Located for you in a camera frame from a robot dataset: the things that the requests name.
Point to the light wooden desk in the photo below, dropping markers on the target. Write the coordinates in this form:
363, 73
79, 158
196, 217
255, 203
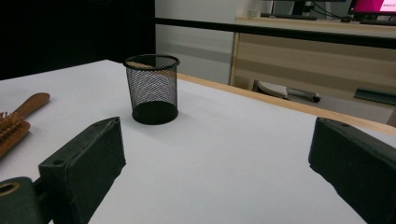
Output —
311, 62

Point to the black monitor stand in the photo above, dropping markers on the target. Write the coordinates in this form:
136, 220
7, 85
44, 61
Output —
302, 6

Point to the white chair base with caster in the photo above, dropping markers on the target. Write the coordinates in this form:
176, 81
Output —
277, 88

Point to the monitor with pink screen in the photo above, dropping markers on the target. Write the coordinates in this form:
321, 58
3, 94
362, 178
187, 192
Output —
372, 6

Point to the black mesh pen holder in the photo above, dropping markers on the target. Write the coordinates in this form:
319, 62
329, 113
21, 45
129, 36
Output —
152, 93

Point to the dark green flat object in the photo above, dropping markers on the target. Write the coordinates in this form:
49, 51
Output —
375, 96

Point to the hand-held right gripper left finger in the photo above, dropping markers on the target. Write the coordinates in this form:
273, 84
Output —
84, 161

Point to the black keyboard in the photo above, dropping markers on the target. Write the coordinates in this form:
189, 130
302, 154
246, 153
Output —
288, 16

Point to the wooden hairbrush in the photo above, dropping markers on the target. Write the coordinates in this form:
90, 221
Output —
18, 124

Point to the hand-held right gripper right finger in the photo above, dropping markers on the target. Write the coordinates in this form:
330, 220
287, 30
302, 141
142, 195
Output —
355, 161

